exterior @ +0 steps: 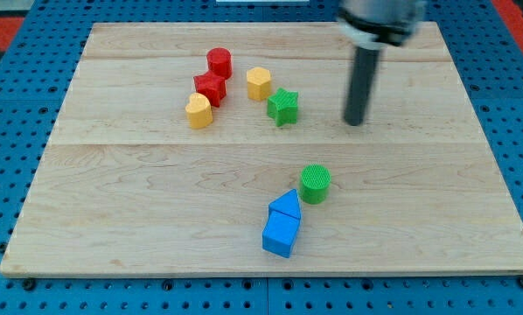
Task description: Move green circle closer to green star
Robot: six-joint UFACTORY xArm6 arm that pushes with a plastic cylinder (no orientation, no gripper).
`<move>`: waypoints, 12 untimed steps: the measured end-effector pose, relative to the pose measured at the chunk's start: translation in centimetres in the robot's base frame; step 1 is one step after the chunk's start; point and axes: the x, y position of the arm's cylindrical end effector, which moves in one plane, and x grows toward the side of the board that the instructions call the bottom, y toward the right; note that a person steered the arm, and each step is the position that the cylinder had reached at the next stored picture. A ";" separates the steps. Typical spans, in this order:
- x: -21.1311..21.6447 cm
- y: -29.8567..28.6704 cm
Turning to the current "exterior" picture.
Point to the yellow hexagon block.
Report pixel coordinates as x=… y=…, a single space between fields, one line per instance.
x=259 y=83

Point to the green cylinder block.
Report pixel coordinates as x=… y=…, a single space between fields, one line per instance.
x=314 y=183

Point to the red star block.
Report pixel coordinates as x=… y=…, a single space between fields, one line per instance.
x=212 y=86

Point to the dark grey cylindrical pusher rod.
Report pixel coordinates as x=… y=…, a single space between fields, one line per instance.
x=361 y=84

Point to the green star block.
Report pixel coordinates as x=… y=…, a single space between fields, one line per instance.
x=282 y=107

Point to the blue cube block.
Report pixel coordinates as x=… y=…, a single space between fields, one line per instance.
x=279 y=234

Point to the red cylinder block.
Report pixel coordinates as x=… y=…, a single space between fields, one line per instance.
x=219 y=61

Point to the yellow heart block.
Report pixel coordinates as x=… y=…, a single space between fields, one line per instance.
x=198 y=111

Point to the blue triangle block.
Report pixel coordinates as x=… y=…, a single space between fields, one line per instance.
x=288 y=204

